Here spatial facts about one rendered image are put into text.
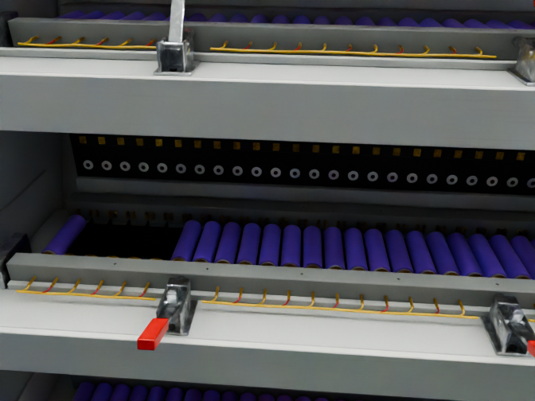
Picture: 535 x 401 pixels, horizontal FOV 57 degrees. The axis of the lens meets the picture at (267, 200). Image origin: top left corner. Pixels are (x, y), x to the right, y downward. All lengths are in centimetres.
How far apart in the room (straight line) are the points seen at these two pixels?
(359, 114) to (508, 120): 11
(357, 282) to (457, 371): 10
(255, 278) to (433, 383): 16
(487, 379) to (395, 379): 7
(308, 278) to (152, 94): 20
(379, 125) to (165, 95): 16
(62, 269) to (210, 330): 14
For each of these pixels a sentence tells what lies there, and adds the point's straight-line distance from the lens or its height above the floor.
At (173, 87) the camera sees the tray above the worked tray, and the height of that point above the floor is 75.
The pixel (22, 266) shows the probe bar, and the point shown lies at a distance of 48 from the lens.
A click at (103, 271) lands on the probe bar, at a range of 45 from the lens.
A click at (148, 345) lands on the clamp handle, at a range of 35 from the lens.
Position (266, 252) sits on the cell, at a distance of 46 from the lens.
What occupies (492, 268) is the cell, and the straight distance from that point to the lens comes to 48.
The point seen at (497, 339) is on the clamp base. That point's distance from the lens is 43.
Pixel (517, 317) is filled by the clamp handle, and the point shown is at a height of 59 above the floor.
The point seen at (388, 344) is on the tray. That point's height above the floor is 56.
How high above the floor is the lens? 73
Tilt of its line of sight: 9 degrees down
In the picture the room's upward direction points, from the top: 2 degrees clockwise
